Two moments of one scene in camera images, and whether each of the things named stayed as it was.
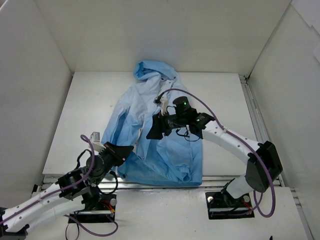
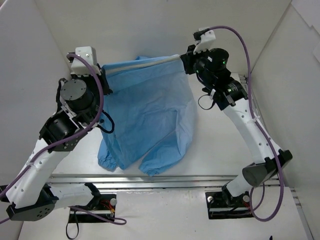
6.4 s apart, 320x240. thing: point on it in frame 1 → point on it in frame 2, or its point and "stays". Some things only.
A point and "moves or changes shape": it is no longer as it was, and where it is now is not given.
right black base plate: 219,206 stays
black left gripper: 110,153 → 104,81
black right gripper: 161,124 → 187,62
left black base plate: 101,209 stays
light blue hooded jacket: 170,157 moves or changes shape
